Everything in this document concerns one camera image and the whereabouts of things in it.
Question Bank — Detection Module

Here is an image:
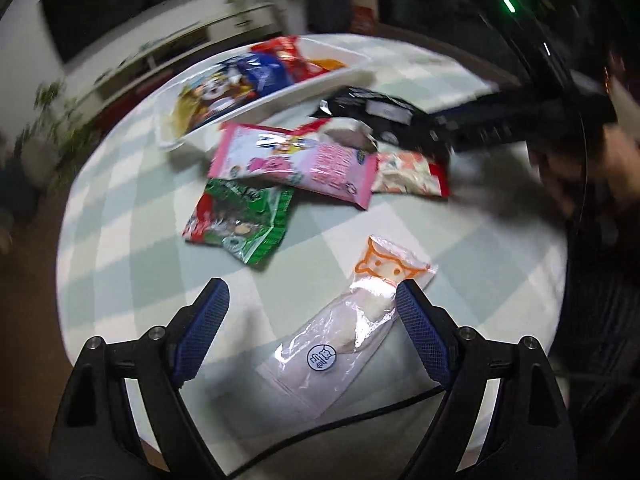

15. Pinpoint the red white candy packet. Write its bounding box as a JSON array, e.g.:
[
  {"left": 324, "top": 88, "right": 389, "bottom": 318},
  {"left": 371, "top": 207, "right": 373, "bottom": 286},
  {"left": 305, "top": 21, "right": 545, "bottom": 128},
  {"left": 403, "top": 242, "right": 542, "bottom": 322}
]
[{"left": 372, "top": 151, "right": 450, "bottom": 198}]

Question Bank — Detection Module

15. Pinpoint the clear white pastry packet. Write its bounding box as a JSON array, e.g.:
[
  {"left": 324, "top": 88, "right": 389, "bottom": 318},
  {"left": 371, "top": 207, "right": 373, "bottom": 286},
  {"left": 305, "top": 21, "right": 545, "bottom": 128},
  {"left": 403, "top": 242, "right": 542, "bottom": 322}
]
[{"left": 257, "top": 235, "right": 437, "bottom": 418}]

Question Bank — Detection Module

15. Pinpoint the white red snack bag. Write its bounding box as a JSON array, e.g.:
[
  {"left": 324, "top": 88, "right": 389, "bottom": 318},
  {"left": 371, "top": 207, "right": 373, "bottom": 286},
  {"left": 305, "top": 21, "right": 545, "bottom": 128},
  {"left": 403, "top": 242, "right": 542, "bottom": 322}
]
[{"left": 293, "top": 117, "right": 378, "bottom": 153}]

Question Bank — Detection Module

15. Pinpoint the white plastic tray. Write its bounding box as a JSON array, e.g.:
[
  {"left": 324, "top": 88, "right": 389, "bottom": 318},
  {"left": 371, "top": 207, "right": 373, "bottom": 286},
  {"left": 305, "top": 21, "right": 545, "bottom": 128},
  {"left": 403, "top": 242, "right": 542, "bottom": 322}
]
[{"left": 153, "top": 36, "right": 372, "bottom": 152}]

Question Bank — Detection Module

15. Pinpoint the pink lollipop bag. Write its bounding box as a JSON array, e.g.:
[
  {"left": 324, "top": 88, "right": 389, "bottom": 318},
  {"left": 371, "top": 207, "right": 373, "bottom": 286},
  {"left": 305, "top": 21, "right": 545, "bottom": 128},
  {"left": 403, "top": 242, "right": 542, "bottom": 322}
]
[{"left": 208, "top": 124, "right": 378, "bottom": 210}]

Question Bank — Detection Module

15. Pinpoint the blue cookie packet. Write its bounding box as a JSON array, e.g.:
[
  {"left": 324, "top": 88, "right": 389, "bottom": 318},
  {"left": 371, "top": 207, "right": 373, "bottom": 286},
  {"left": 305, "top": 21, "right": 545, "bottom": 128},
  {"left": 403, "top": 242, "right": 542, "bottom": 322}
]
[{"left": 235, "top": 52, "right": 294, "bottom": 98}]

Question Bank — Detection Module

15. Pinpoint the green white checked tablecloth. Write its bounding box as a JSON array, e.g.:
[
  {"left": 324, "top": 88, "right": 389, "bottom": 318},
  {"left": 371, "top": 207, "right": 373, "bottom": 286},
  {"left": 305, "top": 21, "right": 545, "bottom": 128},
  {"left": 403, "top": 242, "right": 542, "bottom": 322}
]
[{"left": 55, "top": 32, "right": 569, "bottom": 478}]

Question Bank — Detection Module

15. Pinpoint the black snack bag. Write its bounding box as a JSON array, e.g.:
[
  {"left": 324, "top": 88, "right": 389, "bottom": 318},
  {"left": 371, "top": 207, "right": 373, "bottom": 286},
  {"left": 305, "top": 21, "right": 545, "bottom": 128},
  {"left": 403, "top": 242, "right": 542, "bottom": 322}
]
[{"left": 311, "top": 86, "right": 449, "bottom": 162}]

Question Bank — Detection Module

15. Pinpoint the orange snack bar wrapper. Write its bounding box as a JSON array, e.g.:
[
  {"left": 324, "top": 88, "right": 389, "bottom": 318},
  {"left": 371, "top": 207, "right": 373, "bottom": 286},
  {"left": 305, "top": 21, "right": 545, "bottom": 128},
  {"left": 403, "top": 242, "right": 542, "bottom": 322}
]
[{"left": 307, "top": 58, "right": 346, "bottom": 74}]

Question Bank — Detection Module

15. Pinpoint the person right hand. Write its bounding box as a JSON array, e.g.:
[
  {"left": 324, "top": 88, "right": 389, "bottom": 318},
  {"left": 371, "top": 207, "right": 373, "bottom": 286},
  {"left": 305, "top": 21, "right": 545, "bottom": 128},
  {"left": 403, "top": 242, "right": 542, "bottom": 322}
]
[{"left": 527, "top": 51, "right": 639, "bottom": 217}]

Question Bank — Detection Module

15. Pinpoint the red gift bag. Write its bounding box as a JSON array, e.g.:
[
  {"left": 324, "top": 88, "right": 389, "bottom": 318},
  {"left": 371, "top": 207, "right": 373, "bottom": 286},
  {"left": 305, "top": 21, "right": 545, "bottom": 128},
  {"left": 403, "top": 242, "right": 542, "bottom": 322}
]
[{"left": 349, "top": 6, "right": 378, "bottom": 36}]

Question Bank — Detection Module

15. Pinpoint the gold snack bar wrapper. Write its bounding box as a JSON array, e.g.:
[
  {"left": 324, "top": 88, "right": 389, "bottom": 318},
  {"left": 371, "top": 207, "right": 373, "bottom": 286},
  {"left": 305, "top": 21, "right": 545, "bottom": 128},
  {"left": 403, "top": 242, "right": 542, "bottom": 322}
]
[{"left": 170, "top": 94, "right": 198, "bottom": 136}]

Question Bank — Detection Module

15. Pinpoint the trailing vine plant left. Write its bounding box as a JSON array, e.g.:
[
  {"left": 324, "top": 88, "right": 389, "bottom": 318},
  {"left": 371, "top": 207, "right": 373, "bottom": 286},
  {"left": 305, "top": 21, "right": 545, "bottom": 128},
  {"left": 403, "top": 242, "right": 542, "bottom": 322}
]
[{"left": 14, "top": 79, "right": 102, "bottom": 192}]

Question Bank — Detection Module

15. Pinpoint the white tv console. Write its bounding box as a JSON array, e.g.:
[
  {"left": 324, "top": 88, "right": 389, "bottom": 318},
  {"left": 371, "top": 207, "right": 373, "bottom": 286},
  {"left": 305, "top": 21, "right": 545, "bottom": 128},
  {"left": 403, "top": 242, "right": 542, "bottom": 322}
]
[{"left": 75, "top": 3, "right": 282, "bottom": 116}]

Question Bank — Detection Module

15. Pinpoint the green seed snack packet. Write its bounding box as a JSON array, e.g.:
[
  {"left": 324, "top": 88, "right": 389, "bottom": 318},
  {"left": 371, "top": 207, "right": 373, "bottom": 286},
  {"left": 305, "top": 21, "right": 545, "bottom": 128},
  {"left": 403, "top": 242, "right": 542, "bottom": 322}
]
[{"left": 182, "top": 179, "right": 294, "bottom": 266}]

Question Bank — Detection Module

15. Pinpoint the red chocolate ball bag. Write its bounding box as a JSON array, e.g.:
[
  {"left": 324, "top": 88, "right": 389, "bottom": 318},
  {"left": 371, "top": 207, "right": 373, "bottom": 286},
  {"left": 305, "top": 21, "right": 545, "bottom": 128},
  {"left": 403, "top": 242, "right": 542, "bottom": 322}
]
[{"left": 250, "top": 36, "right": 328, "bottom": 82}]

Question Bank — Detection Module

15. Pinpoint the blue panda snack bag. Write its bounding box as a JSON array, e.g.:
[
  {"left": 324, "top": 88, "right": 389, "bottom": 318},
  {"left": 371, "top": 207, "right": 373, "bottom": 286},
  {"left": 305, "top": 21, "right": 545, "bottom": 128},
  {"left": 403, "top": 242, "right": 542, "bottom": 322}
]
[{"left": 178, "top": 58, "right": 256, "bottom": 136}]

